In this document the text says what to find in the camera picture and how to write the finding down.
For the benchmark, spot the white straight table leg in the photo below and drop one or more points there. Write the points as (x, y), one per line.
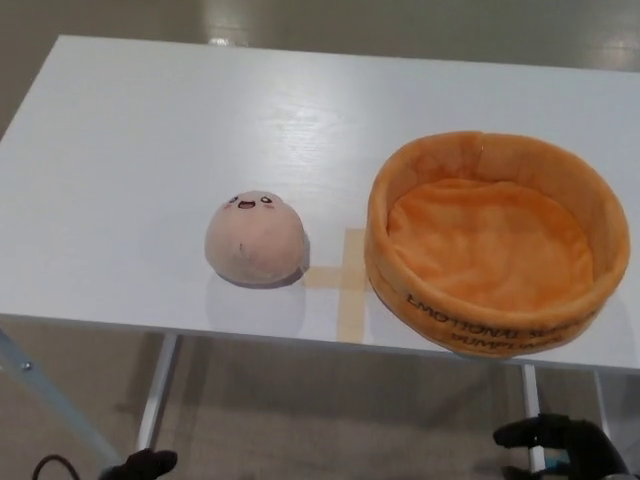
(602, 400)
(532, 400)

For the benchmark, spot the white slanted table leg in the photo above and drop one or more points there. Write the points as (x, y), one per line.
(157, 390)

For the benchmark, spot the short beige tape strip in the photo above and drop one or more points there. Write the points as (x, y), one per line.
(322, 278)

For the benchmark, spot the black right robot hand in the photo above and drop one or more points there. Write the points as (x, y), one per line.
(590, 450)

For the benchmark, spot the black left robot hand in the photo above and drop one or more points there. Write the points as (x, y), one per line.
(145, 465)

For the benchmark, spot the pink round plush toy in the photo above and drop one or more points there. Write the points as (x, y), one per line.
(255, 240)

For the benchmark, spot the light blue metal bar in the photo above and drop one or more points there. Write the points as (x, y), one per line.
(50, 390)

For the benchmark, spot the orange plush round plate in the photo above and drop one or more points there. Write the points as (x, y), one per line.
(495, 240)

